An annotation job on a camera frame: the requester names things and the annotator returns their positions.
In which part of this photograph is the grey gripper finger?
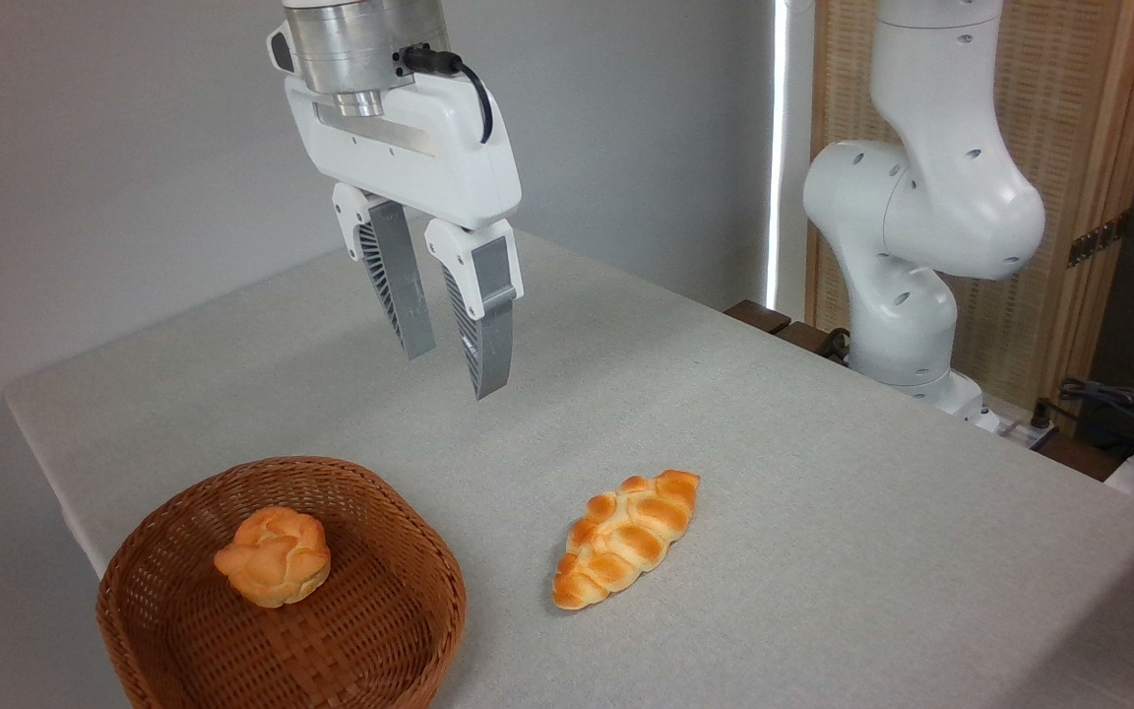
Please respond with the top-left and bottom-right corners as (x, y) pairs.
(424, 218), (526, 401)
(331, 182), (438, 361)

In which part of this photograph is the dark brown wooden board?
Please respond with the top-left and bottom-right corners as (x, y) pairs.
(724, 299), (851, 363)

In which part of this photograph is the metal screen hinge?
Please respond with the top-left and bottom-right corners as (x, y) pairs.
(1067, 211), (1131, 269)

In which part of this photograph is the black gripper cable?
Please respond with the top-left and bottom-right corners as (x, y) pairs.
(395, 43), (495, 146)

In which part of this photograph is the black cable bundle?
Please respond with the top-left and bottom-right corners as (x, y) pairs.
(1057, 377), (1134, 464)

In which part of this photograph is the brown woven wicker basket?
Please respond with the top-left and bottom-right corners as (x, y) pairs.
(95, 455), (469, 709)

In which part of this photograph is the grey tablecloth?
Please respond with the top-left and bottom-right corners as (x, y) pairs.
(4, 212), (1134, 709)

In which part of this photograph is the long braided bread loaf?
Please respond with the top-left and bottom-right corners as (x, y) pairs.
(552, 469), (702, 612)

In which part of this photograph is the white power strip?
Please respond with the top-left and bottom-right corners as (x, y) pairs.
(996, 418), (1058, 446)

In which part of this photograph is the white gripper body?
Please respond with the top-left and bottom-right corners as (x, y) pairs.
(282, 71), (524, 232)

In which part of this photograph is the round knotted bread roll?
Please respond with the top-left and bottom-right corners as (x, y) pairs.
(213, 506), (333, 610)

